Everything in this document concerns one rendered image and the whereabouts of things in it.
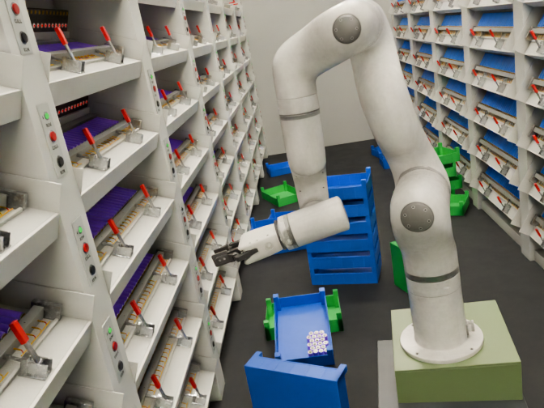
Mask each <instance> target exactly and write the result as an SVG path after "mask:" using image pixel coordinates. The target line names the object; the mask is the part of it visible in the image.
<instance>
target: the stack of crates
mask: <svg viewBox="0 0 544 408"><path fill-rule="evenodd" d="M327 185H328V192H329V199H330V198H333V197H336V196H338V197H339V198H340V199H341V201H342V204H343V205H344V208H345V210H346V214H347V217H348V219H349V223H350V229H349V230H347V231H344V232H340V233H338V234H335V235H332V236H329V237H326V238H324V239H321V240H317V241H315V242H312V243H310V244H306V249H307V254H308V264H309V269H310V274H311V280H312V285H330V284H360V283H378V281H379V277H380V269H381V265H382V261H381V255H380V241H379V235H378V227H377V221H376V208H375V201H374V193H373V187H372V174H371V167H366V172H362V173H353V174H344V175H334V176H327Z"/></svg>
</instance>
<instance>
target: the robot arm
mask: <svg viewBox="0 0 544 408"><path fill-rule="evenodd" d="M349 58H350V59H351V65H352V69H353V73H354V77H355V86H356V89H357V92H358V96H359V101H360V103H361V106H362V109H363V112H364V114H365V117H366V119H367V121H368V124H369V126H370V129H371V131H372V134H373V136H374V138H375V140H376V142H377V144H378V146H379V148H380V150H381V151H382V153H383V155H384V156H385V158H386V160H387V162H388V164H389V167H390V169H391V172H392V174H393V179H394V184H395V190H394V191H393V196H392V198H391V202H390V222H391V226H392V230H393V235H394V238H395V240H396V242H397V245H398V247H399V249H400V250H401V253H402V260H403V265H404V271H405V276H406V285H407V291H408V296H409V301H410V311H411V316H412V322H413V323H411V324H410V325H408V326H407V327H406V328H405V329H404V330H403V332H402V334H401V338H400V341H401V345H402V349H403V350H404V351H405V352H406V353H407V354H408V355H409V356H410V357H411V358H413V359H417V360H418V361H421V362H424V363H433V364H448V363H457V362H461V361H463V360H466V359H468V358H470V357H472V356H474V355H475V354H477V353H478V352H479V351H480V350H481V348H482V345H483V341H484V339H483V333H482V331H481V329H480V328H479V327H478V326H477V325H475V324H474V321H473V320H471V321H469V320H466V318H465V310H464V304H463V296H462V289H461V277H460V270H459V263H458V256H457V246H456V243H455V240H454V237H453V230H452V224H451V216H450V196H451V185H450V181H449V178H448V174H447V172H446V171H445V169H444V166H443V164H442V163H441V161H440V159H439V157H438V155H437V154H436V151H435V150H434V148H433V146H432V145H431V143H430V141H429V139H428V137H427V135H426V134H425V132H424V130H423V127H422V126H421V123H420V121H419V118H418V116H417V113H416V111H415V109H414V105H413V102H412V99H411V98H410V93H409V91H408V89H407V86H406V82H405V79H404V76H403V73H402V68H401V65H400V62H399V58H398V54H397V48H396V45H395V41H394V38H393V33H392V30H391V27H390V26H389V21H388V20H387V18H386V15H385V13H384V11H383V9H382V8H381V7H380V6H379V5H378V4H377V3H376V2H373V1H371V0H347V1H345V2H341V3H339V4H338V5H336V6H333V7H331V8H329V9H328V10H327V11H325V12H323V13H322V14H320V15H318V16H317V17H316V18H315V19H313V20H312V21H311V22H310V23H308V24H307V25H306V26H305V27H304V28H302V29H301V30H299V31H298V32H297V33H296V34H295V35H293V36H292V37H290V38H289V39H288V40H287V41H285V42H284V43H283V44H282V45H281V46H280V48H279V49H278V51H277V52H276V54H275V55H274V60H273V67H272V70H273V78H274V88H275V93H276V98H277V102H278V111H279V116H280V121H281V126H282V131H283V140H284V144H285V148H286V153H287V160H288V164H289V167H290V169H291V174H292V177H293V181H294V184H295V191H296V194H297V198H298V203H299V208H300V209H299V210H296V211H293V212H291V213H289V214H286V215H282V216H280V217H278V221H277V220H275V221H274V223H273V224H270V225H266V226H264V227H260V228H257V229H254V230H252V231H249V232H246V233H244V234H243V235H242V236H241V238H240V239H239V240H237V241H234V242H231V243H229V244H226V245H224V246H221V247H218V248H216V249H214V253H215V254H213V255H212V256H211V258H212V260H213V262H214V264H215V266H216V267H219V266H222V265H225V264H227V263H230V262H234V261H238V262H240V261H243V260H244V263H245V265H249V264H251V263H254V262H255V261H259V260H261V259H263V258H266V257H269V256H271V255H273V254H275V253H277V252H279V251H281V250H283V249H284V250H286V249H289V250H292V249H296V248H299V247H300V246H303V245H306V244H310V243H312V242H315V241H317V240H321V239H324V238H326V237H329V236H332V235H335V234H338V233H340V232H344V231H347V230H349V229H350V223H349V219H348V217H347V214H346V210H345V208H344V205H343V204H342V201H341V199H340V198H339V197H338V196H336V197H333V198H330V199H329V192H328V185H327V176H326V157H325V143H324V136H323V130H322V124H321V114H320V108H319V102H318V96H317V85H316V80H317V77H318V76H320V75H321V74H323V73H325V72H326V71H327V70H330V69H331V68H333V67H335V66H337V65H339V64H341V63H342V62H344V61H346V60H348V59H349ZM241 252H243V253H241ZM237 253H239V254H237Z"/></svg>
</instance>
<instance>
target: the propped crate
mask: <svg viewBox="0 0 544 408"><path fill-rule="evenodd" d="M273 299H274V338H275V353H274V357H275V358H276V359H281V360H286V361H291V362H297V363H307V364H312V365H318V366H325V365H331V364H335V363H334V350H333V345H332V338H331V333H330V326H329V315H328V308H327V303H326V297H325V288H324V287H321V288H319V293H313V294H307V295H296V296H289V297H283V298H279V297H278V294H273ZM320 330H324V332H325V334H327V337H328V342H329V345H328V346H326V350H327V355H317V356H310V357H308V346H307V344H308V342H307V336H308V335H309V334H308V333H309V332H311V331H312V332H313V333H314V332H315V331H318V332H319V331H320Z"/></svg>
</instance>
